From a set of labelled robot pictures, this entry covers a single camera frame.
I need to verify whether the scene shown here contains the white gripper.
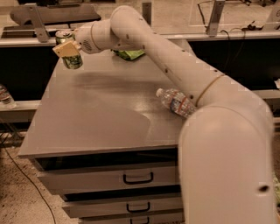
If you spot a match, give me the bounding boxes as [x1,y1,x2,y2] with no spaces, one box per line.
[52,23,101,57]

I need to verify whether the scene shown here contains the green soda can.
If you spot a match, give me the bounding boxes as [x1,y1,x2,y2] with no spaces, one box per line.
[55,29,83,69]

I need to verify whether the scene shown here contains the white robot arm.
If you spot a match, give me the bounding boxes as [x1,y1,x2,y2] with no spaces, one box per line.
[53,6,279,224]

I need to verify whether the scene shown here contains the green snack bag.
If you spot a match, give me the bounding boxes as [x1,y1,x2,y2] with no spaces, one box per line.
[114,50,144,61]

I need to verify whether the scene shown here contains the water bottle on left ledge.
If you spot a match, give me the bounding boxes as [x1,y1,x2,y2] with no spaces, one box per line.
[0,84,17,109]

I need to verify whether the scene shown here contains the grey drawer cabinet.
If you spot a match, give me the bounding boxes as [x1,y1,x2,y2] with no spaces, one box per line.
[18,50,185,221]

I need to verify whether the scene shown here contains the clear plastic water bottle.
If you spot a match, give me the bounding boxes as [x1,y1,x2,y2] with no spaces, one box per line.
[156,88,197,118]

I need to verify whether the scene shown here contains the top grey drawer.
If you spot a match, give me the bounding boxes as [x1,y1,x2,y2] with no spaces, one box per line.
[38,162,179,195]

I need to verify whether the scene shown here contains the grey drawer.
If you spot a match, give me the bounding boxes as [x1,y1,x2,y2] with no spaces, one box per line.
[79,213,184,224]
[62,194,183,218]
[38,162,179,195]

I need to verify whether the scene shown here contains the middle grey drawer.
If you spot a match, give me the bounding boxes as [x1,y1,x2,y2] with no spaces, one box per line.
[62,194,183,218]

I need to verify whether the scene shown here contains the bottom grey drawer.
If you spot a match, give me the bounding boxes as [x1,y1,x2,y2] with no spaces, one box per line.
[79,213,184,224]

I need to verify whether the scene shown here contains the left metal bracket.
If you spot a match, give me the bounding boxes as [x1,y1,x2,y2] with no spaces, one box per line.
[24,3,50,43]

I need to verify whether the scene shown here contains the metal bracket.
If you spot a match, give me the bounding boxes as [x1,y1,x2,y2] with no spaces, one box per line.
[24,3,50,43]
[206,0,226,37]
[142,2,151,25]

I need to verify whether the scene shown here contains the metal rail barrier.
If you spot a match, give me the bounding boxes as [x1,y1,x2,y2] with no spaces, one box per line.
[0,31,280,48]

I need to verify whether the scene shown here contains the middle metal bracket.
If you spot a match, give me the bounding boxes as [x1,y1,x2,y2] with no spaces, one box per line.
[142,2,151,25]

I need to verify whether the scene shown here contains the black cable on floor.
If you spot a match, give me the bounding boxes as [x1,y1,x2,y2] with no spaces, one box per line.
[0,139,57,224]

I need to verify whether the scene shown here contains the right metal bracket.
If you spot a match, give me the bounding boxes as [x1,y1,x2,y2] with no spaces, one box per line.
[206,0,226,37]

